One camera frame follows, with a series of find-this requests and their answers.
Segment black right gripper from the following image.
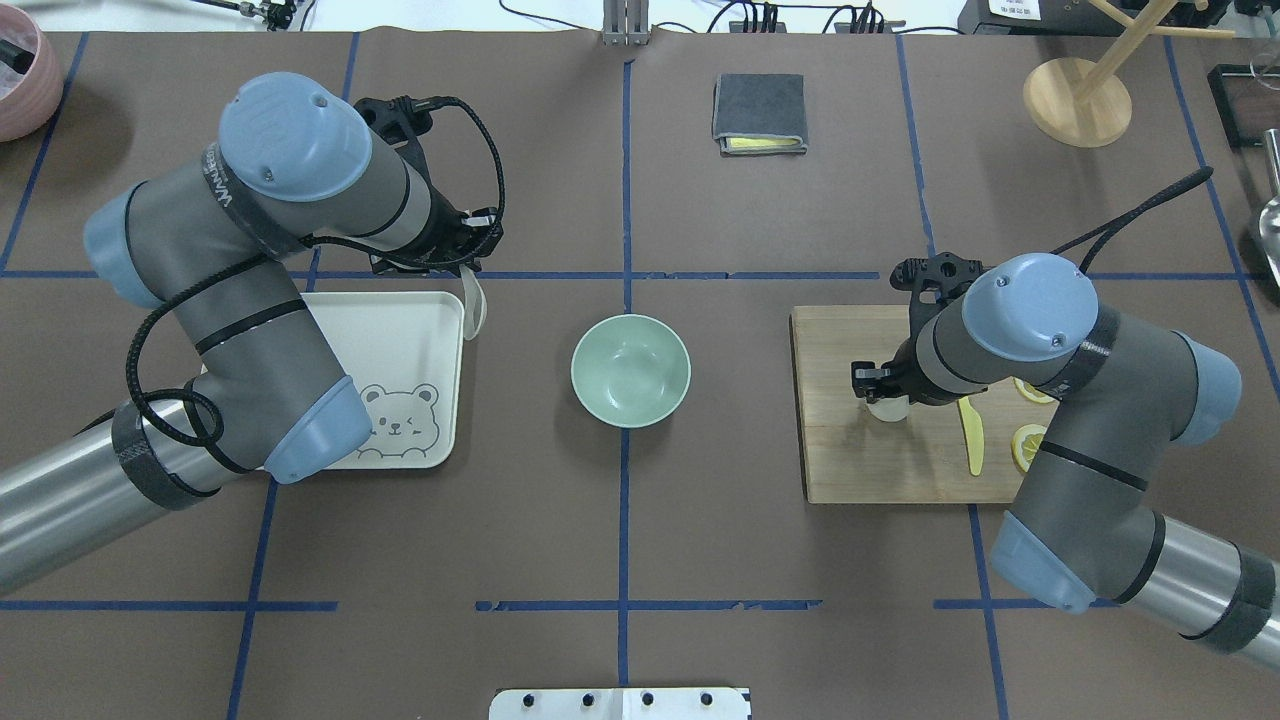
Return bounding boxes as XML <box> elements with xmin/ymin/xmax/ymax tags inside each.
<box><xmin>850</xmin><ymin>252</ymin><xmax>986</xmax><ymax>405</ymax></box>

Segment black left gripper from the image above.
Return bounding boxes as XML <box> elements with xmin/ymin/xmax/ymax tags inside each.
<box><xmin>355</xmin><ymin>96</ymin><xmax>504</xmax><ymax>275</ymax></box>

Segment white plastic spoon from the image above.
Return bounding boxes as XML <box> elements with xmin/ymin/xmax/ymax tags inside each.
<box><xmin>460</xmin><ymin>265</ymin><xmax>488</xmax><ymax>342</ymax></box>

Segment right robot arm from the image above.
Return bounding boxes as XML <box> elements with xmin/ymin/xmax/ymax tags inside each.
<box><xmin>850</xmin><ymin>252</ymin><xmax>1279</xmax><ymax>670</ymax></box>

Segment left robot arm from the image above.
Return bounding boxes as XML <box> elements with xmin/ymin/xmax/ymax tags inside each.
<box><xmin>1</xmin><ymin>72</ymin><xmax>506</xmax><ymax>593</ymax></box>

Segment light green bowl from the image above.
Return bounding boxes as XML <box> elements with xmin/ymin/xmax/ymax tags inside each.
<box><xmin>570</xmin><ymin>313</ymin><xmax>692</xmax><ymax>429</ymax></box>

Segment pink bowl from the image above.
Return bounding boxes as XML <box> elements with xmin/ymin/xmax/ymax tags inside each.
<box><xmin>1</xmin><ymin>4</ymin><xmax>64</xmax><ymax>143</ymax></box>

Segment cream bear-print tray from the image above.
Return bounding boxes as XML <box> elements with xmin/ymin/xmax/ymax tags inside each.
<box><xmin>285</xmin><ymin>291</ymin><xmax>465</xmax><ymax>475</ymax></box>

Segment upper lemon slice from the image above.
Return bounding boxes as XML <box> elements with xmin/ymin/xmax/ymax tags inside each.
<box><xmin>1012</xmin><ymin>378</ymin><xmax>1057</xmax><ymax>404</ymax></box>

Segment yellow plastic knife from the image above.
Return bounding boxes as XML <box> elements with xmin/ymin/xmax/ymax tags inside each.
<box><xmin>957</xmin><ymin>397</ymin><xmax>986</xmax><ymax>477</ymax></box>

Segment wooden cutting board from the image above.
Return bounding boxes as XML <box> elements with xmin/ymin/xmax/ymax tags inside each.
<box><xmin>790</xmin><ymin>305</ymin><xmax>1059</xmax><ymax>503</ymax></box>

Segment wooden mug tree stand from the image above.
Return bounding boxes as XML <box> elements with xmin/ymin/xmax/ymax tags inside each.
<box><xmin>1021</xmin><ymin>1</ymin><xmax>1236</xmax><ymax>149</ymax></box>

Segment grey folded cloth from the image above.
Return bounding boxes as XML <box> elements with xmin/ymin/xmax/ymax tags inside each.
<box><xmin>710</xmin><ymin>73</ymin><xmax>809</xmax><ymax>156</ymax></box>

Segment black metal tray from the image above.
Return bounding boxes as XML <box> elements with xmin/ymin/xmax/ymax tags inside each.
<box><xmin>1207</xmin><ymin>63</ymin><xmax>1279</xmax><ymax>149</ymax></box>

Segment metal scoop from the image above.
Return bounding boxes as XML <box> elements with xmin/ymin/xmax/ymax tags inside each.
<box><xmin>1256</xmin><ymin>128</ymin><xmax>1279</xmax><ymax>286</ymax></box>

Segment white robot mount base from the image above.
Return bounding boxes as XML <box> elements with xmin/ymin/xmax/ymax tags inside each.
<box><xmin>488</xmin><ymin>685</ymin><xmax>753</xmax><ymax>719</ymax></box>

